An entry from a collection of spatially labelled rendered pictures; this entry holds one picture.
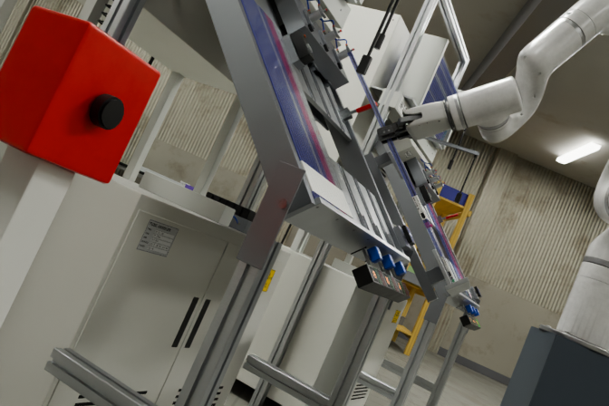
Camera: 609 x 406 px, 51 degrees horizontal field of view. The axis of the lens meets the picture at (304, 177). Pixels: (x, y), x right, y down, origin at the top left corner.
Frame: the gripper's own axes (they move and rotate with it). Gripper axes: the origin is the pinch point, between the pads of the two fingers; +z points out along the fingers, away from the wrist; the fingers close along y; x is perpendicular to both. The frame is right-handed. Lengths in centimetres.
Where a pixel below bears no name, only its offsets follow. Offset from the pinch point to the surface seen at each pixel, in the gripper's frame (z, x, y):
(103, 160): 21, 27, 82
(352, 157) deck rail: 14.1, -4.5, -18.9
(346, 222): 5.6, 27.9, 32.2
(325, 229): 9.4, 28.6, 33.4
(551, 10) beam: -86, -185, -309
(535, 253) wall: -26, -111, -892
